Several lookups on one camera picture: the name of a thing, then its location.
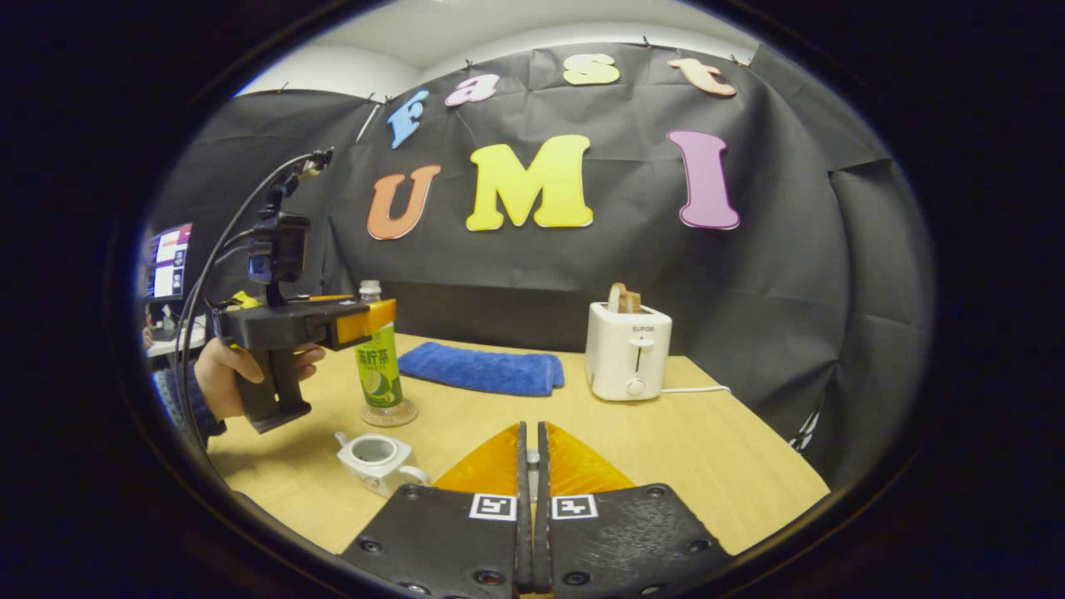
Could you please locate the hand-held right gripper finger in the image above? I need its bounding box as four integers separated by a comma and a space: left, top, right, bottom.
341, 422, 534, 599
534, 422, 733, 599

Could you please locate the green label water bottle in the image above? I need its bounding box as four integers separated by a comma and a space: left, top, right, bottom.
356, 280, 404, 414

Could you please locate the round brown coaster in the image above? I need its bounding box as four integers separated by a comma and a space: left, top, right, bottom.
360, 399, 419, 428

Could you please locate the white floral teacup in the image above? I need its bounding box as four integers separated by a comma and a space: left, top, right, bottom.
334, 431, 431, 498

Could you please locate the white desk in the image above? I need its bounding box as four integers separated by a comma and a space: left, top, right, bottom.
148, 320, 209, 359

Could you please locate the computer monitor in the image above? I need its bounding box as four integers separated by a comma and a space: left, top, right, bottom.
137, 223, 194, 302

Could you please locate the blue towel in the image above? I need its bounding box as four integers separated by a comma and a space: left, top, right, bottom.
398, 342, 565, 397

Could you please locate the white toaster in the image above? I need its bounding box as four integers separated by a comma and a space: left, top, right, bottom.
585, 301, 673, 402

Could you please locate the black backdrop cloth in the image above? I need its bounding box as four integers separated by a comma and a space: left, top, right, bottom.
146, 42, 937, 492

